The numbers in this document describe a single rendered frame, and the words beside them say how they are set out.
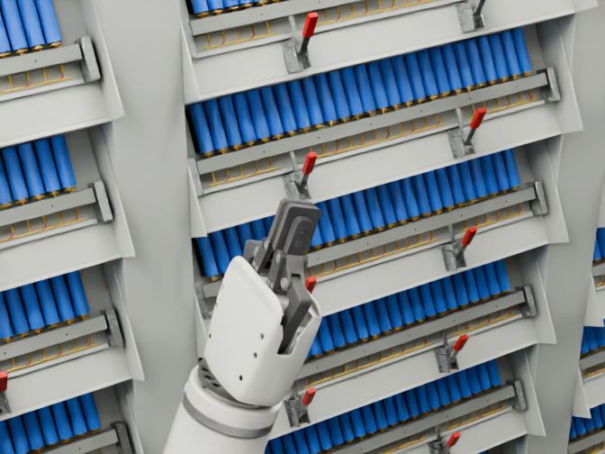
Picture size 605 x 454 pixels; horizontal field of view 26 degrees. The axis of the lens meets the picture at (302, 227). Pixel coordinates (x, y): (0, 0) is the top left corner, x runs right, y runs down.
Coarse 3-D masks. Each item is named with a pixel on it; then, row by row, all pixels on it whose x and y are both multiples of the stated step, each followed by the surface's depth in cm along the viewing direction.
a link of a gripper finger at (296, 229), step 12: (288, 204) 107; (300, 204) 108; (288, 216) 107; (300, 216) 108; (312, 216) 108; (288, 228) 108; (300, 228) 107; (312, 228) 109; (276, 240) 108; (288, 240) 108; (300, 240) 108; (288, 252) 108; (300, 252) 109; (288, 264) 108; (300, 264) 109; (288, 276) 108; (300, 276) 108; (288, 288) 108
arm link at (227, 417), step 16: (192, 384) 113; (192, 400) 112; (208, 400) 111; (224, 400) 112; (208, 416) 111; (224, 416) 111; (240, 416) 111; (256, 416) 111; (272, 416) 113; (224, 432) 111; (240, 432) 111; (256, 432) 112
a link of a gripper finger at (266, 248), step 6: (264, 240) 110; (264, 246) 110; (270, 246) 110; (258, 252) 111; (264, 252) 110; (270, 252) 110; (258, 258) 111; (264, 258) 110; (252, 264) 111; (258, 264) 111; (264, 264) 110; (270, 264) 112; (258, 270) 111; (264, 270) 111
